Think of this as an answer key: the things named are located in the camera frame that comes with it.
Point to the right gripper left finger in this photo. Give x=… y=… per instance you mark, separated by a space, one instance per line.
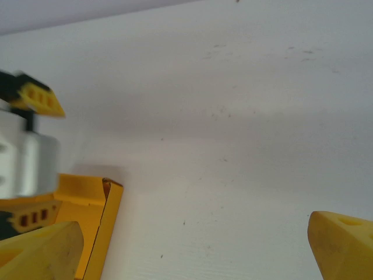
x=38 y=253

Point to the yellow paper box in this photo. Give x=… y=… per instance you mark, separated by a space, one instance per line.
x=90 y=221

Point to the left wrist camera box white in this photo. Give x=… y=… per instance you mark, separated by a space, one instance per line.
x=32 y=163

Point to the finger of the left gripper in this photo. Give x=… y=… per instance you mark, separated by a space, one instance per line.
x=40 y=100
x=33 y=216

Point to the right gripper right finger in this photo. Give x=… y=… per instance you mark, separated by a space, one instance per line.
x=344 y=248

